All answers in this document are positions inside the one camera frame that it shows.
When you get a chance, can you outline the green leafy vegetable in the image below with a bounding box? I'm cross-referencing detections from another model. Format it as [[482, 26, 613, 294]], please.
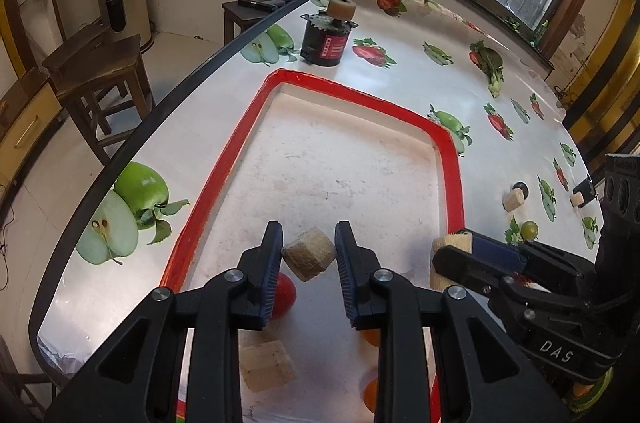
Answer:
[[469, 40, 505, 98]]

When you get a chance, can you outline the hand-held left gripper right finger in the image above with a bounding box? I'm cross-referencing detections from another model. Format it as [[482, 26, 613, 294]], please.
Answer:
[[334, 220, 571, 423]]

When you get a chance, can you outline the long cork block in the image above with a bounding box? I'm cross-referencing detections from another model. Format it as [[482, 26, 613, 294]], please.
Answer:
[[431, 229, 474, 291]]

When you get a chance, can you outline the black motor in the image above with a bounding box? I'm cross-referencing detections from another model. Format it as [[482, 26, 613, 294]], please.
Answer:
[[574, 179, 600, 204]]

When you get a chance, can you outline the red labelled motor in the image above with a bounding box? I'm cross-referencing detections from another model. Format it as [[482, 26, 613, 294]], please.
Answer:
[[300, 0, 358, 68]]

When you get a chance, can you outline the wooden stool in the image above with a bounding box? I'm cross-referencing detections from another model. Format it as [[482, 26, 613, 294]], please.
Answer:
[[42, 25, 153, 166], [0, 335, 56, 419]]

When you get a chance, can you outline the small dark wooden table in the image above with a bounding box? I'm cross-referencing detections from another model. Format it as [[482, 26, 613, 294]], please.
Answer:
[[221, 0, 296, 46]]

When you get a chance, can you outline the wooden shelf cabinet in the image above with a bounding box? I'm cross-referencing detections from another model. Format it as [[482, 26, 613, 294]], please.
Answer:
[[0, 0, 68, 204]]

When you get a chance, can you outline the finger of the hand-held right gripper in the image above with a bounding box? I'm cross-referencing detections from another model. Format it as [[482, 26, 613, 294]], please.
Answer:
[[472, 235, 598, 279], [432, 245, 596, 304]]

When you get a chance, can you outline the red rimmed white tray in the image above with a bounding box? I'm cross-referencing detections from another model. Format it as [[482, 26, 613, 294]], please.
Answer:
[[160, 69, 466, 423]]

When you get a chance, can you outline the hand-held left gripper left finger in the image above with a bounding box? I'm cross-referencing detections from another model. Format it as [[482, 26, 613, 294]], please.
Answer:
[[45, 220, 285, 423]]

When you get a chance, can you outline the black flat device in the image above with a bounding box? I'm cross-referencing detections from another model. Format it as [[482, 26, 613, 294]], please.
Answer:
[[237, 0, 293, 10]]

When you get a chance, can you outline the red tomato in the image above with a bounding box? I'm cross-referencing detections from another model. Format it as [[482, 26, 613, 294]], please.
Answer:
[[270, 273, 297, 320]]

